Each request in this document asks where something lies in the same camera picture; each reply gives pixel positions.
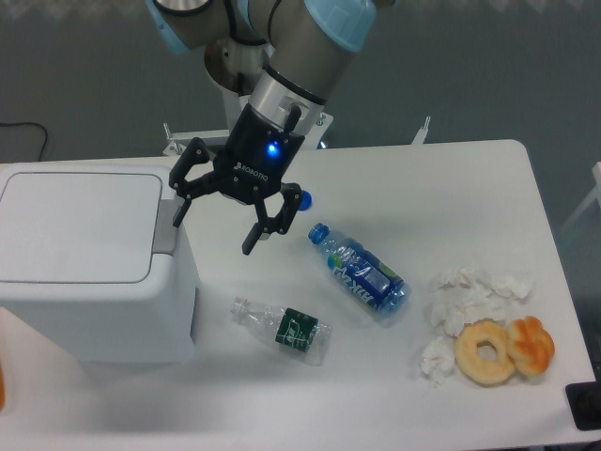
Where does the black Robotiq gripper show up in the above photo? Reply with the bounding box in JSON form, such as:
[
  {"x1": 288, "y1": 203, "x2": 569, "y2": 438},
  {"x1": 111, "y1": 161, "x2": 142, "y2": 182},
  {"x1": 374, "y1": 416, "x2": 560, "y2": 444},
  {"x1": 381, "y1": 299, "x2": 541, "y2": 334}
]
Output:
[{"x1": 169, "y1": 105, "x2": 304, "y2": 256}]

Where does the white trash can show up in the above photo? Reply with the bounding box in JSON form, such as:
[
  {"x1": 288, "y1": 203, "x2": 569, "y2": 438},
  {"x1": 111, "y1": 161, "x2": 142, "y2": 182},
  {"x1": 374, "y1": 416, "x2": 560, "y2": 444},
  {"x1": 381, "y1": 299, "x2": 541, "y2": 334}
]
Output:
[{"x1": 1, "y1": 163, "x2": 199, "y2": 364}]

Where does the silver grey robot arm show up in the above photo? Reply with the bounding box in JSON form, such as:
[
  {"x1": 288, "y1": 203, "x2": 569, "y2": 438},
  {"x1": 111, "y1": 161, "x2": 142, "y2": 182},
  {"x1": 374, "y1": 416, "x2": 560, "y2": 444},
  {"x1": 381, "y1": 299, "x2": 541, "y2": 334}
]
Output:
[{"x1": 147, "y1": 1, "x2": 382, "y2": 254}]

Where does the blue bottle cap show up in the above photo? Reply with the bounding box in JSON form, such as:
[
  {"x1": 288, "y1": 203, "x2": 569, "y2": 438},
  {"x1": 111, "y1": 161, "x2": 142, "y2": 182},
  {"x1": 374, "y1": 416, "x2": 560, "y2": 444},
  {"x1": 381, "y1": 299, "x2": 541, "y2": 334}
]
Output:
[{"x1": 299, "y1": 190, "x2": 313, "y2": 211}]

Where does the clear bottle green label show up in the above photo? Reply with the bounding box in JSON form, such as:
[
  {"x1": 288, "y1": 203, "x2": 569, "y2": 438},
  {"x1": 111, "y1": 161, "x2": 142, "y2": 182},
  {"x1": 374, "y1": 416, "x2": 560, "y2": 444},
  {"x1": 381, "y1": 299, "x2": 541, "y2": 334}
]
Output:
[{"x1": 231, "y1": 298, "x2": 331, "y2": 366}]

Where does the blue plastic bottle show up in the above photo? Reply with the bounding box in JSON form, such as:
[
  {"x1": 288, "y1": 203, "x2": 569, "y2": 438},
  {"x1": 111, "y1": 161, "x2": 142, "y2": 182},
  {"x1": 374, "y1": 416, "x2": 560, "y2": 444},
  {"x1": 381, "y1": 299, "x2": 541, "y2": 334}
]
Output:
[{"x1": 308, "y1": 223, "x2": 411, "y2": 319}]

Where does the large crumpled white tissue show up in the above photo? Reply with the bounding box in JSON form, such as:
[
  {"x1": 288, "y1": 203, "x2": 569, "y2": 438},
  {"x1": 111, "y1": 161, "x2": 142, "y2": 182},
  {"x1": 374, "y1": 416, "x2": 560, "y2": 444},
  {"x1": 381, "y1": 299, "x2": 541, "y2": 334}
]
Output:
[{"x1": 428, "y1": 266, "x2": 534, "y2": 337}]

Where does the small crumpled white tissue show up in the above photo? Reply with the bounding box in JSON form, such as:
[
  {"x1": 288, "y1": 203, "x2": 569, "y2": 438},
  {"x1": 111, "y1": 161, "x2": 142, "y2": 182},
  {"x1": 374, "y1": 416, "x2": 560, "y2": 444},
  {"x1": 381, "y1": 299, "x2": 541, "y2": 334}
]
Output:
[{"x1": 419, "y1": 336, "x2": 455, "y2": 387}]

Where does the orange object at left edge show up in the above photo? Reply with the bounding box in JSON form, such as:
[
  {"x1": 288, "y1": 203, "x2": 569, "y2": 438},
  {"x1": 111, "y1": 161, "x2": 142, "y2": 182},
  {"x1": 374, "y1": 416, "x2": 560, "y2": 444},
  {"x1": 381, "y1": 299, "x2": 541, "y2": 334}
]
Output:
[{"x1": 0, "y1": 364, "x2": 7, "y2": 411}]

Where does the orange glazed bread roll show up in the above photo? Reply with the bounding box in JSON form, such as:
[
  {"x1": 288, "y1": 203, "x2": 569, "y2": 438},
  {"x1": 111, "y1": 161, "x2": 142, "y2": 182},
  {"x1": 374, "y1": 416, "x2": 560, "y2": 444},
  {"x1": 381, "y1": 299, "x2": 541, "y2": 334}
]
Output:
[{"x1": 507, "y1": 316, "x2": 555, "y2": 377}]

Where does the white furniture at right edge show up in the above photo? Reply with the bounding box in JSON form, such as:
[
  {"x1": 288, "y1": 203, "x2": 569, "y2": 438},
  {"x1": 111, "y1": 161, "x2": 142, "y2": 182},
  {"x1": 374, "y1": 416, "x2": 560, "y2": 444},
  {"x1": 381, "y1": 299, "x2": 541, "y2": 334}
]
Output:
[{"x1": 560, "y1": 162, "x2": 600, "y2": 236}]

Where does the black device at edge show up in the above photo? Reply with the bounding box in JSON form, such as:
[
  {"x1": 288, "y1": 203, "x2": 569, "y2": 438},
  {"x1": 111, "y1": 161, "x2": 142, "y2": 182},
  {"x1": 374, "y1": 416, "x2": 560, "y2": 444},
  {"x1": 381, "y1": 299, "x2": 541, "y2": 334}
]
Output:
[{"x1": 565, "y1": 381, "x2": 600, "y2": 431}]

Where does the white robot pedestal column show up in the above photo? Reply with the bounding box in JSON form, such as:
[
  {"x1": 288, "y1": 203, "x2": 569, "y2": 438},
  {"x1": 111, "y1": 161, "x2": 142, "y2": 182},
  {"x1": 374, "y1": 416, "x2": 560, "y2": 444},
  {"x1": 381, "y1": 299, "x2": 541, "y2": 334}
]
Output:
[{"x1": 222, "y1": 89, "x2": 250, "y2": 132}]

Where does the white metal base frame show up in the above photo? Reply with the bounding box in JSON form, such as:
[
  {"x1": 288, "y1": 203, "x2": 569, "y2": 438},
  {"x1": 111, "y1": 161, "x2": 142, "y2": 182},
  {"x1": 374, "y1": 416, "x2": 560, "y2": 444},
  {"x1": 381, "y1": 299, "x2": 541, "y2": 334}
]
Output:
[{"x1": 162, "y1": 111, "x2": 432, "y2": 157}]

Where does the black cable on floor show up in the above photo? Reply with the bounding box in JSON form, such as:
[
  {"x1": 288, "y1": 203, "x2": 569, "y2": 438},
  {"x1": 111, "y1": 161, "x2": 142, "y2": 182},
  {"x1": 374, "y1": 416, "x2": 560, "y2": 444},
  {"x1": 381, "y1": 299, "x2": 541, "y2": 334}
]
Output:
[{"x1": 0, "y1": 121, "x2": 50, "y2": 162}]

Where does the plain ring donut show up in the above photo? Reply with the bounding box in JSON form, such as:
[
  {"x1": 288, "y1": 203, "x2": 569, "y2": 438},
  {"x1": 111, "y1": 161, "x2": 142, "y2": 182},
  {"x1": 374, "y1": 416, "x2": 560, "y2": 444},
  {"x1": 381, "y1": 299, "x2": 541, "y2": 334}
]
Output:
[{"x1": 454, "y1": 320, "x2": 515, "y2": 386}]

